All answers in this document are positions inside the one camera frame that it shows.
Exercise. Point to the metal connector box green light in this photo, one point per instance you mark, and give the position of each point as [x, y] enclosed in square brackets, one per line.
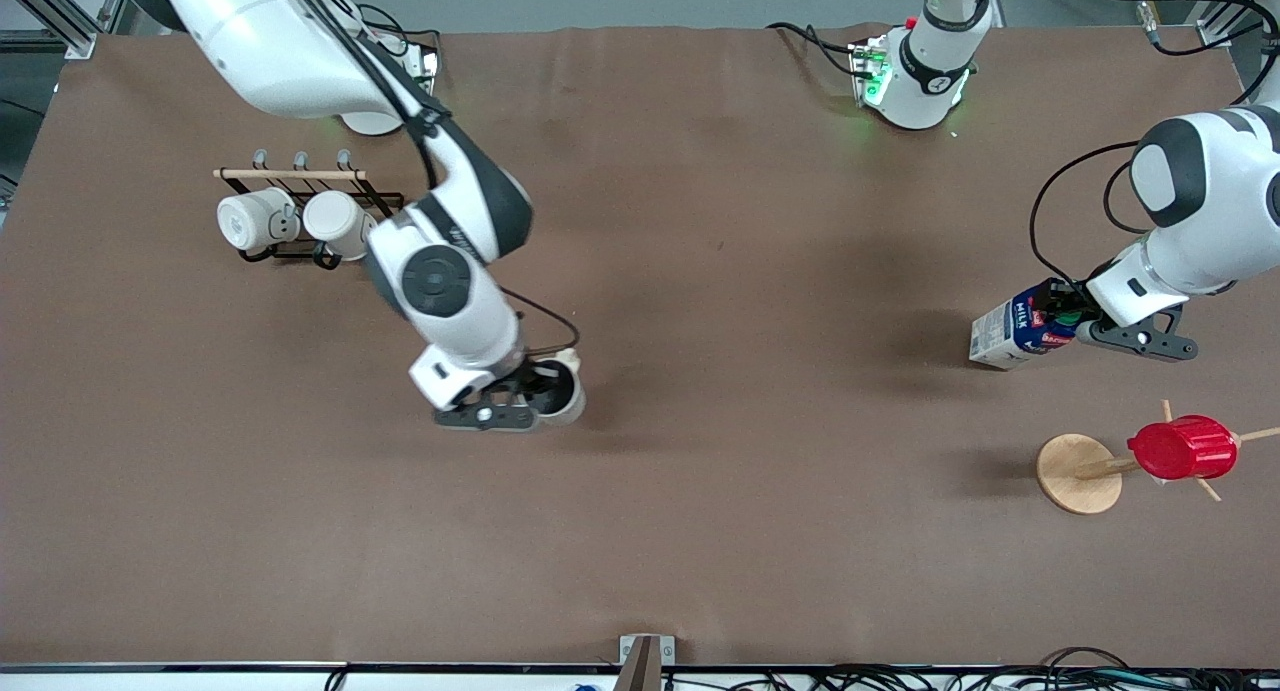
[868, 71]
[428, 66]

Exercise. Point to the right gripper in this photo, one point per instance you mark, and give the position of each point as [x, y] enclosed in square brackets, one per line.
[541, 379]

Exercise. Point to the brown table cover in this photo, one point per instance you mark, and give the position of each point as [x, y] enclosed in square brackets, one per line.
[640, 521]

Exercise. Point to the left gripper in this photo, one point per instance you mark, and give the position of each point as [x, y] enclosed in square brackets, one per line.
[1075, 299]

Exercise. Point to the blue white milk carton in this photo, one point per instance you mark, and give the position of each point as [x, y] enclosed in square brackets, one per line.
[1000, 336]

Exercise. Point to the white mug lying sideways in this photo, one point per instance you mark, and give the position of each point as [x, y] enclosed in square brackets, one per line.
[335, 221]
[250, 221]

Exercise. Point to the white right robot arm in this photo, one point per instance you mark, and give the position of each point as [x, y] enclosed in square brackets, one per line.
[300, 61]

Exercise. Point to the red plastic cup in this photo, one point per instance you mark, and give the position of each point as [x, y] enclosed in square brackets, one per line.
[1185, 449]

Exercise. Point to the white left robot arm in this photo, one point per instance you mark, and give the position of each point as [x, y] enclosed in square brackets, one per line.
[1205, 196]

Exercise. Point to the white mug grey inside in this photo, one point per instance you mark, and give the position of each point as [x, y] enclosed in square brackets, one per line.
[572, 396]

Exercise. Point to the metal table bracket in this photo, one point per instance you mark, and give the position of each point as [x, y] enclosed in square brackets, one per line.
[645, 656]

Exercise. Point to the wooden mug tree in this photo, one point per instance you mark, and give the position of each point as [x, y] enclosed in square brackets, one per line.
[1075, 471]

